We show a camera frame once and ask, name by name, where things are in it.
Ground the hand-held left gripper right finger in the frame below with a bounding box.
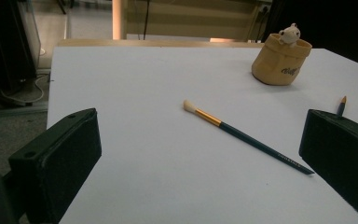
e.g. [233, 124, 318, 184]
[298, 108, 358, 224]

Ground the white table sheet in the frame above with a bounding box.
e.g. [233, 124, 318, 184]
[46, 46, 358, 224]

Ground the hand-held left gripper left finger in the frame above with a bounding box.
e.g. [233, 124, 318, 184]
[7, 107, 103, 224]

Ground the wooden pencil cup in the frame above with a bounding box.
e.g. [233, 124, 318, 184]
[251, 33, 313, 87]

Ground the thin blue gold-tipped brush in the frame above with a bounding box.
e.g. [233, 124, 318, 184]
[336, 95, 348, 118]

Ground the beige wooden shelf unit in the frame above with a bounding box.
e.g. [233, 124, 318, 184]
[111, 0, 273, 43]

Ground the black curtain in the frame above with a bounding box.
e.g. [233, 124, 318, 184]
[262, 0, 358, 71]

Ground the white floor cable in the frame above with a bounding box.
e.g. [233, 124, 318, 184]
[0, 74, 46, 105]

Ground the dark cabinet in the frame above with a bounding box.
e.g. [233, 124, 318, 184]
[0, 0, 42, 94]

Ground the black hanging cable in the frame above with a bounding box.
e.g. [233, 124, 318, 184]
[143, 0, 152, 41]

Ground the small white plush bear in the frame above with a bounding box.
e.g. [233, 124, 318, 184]
[278, 22, 302, 48]

